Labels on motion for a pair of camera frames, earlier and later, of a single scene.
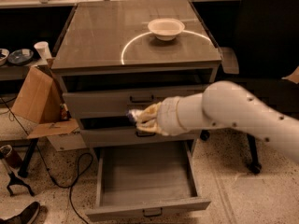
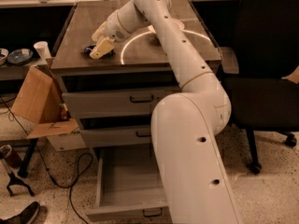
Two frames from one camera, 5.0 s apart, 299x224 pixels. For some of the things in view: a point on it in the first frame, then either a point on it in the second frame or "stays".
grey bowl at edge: [4, 54] stays
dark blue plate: [20, 57] stays
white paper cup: [43, 49] stays
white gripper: [167, 116] -> [113, 29]
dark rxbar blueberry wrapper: [131, 119] -> [88, 49]
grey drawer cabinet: [115, 56] stays
